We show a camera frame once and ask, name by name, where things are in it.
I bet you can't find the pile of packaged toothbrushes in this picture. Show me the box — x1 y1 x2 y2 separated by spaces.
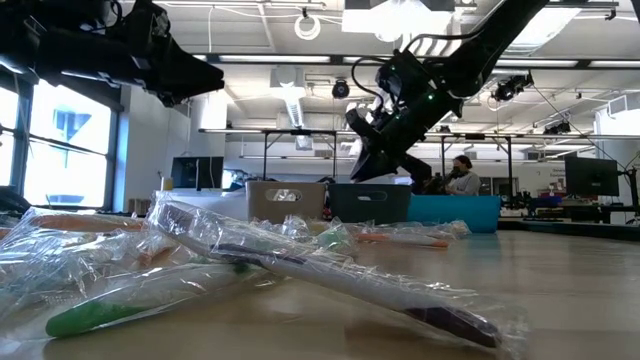
499 218 640 242

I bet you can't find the person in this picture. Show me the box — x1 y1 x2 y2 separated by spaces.
446 154 482 197
423 172 450 196

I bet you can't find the dark grey plastic bin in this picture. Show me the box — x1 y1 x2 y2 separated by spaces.
328 183 413 225

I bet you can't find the purple toothbrush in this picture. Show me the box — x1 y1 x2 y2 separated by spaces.
147 194 527 351

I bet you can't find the white plastic bin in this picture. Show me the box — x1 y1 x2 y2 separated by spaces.
154 188 250 222

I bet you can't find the white cable coil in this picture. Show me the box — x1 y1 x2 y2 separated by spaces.
293 13 322 42

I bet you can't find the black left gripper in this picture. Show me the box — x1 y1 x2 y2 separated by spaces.
107 0 226 109

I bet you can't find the black metal rig frame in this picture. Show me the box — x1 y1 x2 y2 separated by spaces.
199 127 516 197

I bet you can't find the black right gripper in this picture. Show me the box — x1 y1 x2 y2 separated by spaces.
344 49 466 196

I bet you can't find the large window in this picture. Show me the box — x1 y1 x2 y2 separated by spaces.
0 74 119 209

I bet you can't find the black monitor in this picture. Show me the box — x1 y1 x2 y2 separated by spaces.
170 155 225 191
564 156 620 198

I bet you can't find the light grey plastic bin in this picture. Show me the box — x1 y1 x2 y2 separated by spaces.
244 180 328 225

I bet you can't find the teal plastic bin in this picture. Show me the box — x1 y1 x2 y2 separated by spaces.
407 194 503 235

